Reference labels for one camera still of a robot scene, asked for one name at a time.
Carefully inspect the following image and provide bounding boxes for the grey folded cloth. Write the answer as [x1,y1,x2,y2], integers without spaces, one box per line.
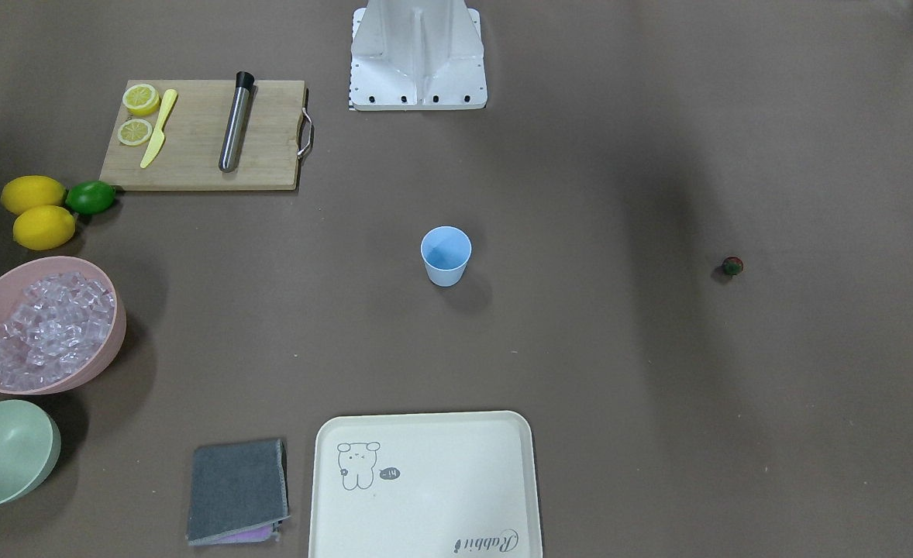
[186,438,290,546]

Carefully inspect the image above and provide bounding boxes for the green lime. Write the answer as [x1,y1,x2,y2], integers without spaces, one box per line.
[64,181,117,215]

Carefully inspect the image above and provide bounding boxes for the lemon slice lower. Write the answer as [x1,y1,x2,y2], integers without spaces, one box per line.
[116,118,154,147]

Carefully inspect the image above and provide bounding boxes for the yellow lemon lower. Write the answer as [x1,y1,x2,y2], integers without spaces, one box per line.
[12,205,75,251]

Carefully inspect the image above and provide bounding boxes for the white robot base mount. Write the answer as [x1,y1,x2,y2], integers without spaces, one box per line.
[348,1,488,111]

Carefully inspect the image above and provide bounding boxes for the bamboo cutting board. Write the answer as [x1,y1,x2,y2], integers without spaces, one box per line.
[100,77,311,191]

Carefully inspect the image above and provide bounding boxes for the steel muddler black tip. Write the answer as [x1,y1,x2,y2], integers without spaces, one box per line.
[218,71,255,173]

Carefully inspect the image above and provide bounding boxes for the pink bowl of ice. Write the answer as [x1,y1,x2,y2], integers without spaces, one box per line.
[0,257,126,394]

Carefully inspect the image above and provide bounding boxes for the lemon half upper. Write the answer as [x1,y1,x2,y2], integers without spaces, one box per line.
[121,84,161,117]

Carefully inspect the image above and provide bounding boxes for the light blue cup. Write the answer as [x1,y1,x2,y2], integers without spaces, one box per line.
[420,226,472,288]

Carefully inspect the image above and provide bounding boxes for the empty green bowl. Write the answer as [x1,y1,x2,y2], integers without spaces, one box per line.
[0,399,62,505]

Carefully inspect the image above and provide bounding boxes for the cream rabbit tray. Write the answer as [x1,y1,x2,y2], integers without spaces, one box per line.
[308,410,544,557]

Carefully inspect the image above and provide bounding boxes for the red strawberry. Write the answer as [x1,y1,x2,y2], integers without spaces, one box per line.
[720,257,745,277]

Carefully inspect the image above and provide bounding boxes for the yellow lemon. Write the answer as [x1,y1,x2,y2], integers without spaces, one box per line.
[12,205,75,251]
[0,174,67,215]

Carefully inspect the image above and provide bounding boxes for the yellow plastic knife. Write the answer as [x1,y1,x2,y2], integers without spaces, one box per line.
[139,88,179,169]

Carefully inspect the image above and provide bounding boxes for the yellow lemon upper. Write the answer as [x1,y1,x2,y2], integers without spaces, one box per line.
[0,174,67,215]

